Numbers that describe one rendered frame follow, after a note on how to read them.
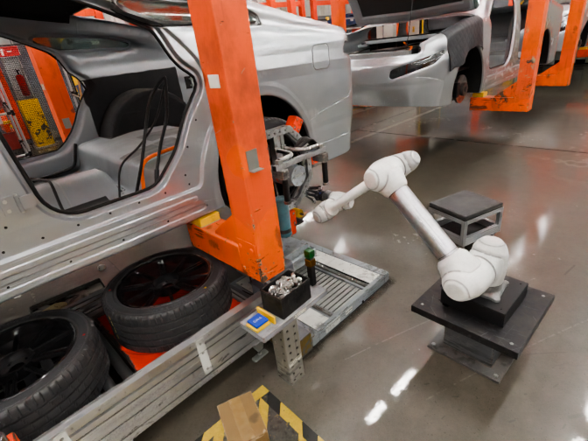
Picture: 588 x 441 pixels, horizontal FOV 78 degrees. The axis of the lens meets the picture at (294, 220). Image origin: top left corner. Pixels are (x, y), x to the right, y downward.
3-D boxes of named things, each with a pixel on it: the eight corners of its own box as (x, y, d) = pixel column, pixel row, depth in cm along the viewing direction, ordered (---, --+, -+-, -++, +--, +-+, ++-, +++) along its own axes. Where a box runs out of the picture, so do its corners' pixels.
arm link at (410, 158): (392, 157, 197) (376, 164, 190) (417, 141, 182) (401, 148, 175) (403, 178, 197) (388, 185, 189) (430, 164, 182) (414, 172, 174)
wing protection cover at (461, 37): (457, 64, 448) (460, 17, 426) (483, 63, 428) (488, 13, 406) (430, 72, 406) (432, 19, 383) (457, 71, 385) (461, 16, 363)
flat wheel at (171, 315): (175, 269, 251) (165, 240, 240) (255, 289, 220) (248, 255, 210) (88, 334, 200) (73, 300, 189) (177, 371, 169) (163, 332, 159)
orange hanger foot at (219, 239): (213, 234, 236) (201, 185, 221) (267, 259, 201) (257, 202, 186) (191, 245, 226) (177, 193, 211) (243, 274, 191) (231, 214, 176)
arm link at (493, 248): (510, 276, 177) (518, 237, 167) (493, 294, 167) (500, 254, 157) (477, 263, 189) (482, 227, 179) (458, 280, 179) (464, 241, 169)
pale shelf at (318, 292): (304, 282, 195) (303, 277, 194) (327, 294, 184) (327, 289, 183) (240, 326, 169) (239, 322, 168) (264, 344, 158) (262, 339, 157)
